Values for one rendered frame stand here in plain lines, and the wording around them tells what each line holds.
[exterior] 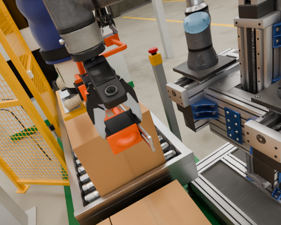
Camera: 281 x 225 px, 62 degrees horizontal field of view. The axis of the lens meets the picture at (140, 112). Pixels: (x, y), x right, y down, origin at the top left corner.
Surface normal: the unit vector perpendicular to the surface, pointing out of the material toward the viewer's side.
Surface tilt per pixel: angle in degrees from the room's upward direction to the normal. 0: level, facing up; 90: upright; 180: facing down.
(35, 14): 91
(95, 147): 90
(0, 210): 90
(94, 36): 90
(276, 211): 0
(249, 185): 0
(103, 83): 28
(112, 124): 1
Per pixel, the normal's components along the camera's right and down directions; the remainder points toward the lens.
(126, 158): 0.40, 0.39
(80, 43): 0.07, 0.53
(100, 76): -0.11, -0.50
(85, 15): 0.72, 0.18
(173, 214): -0.29, -0.80
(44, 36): -0.29, 0.43
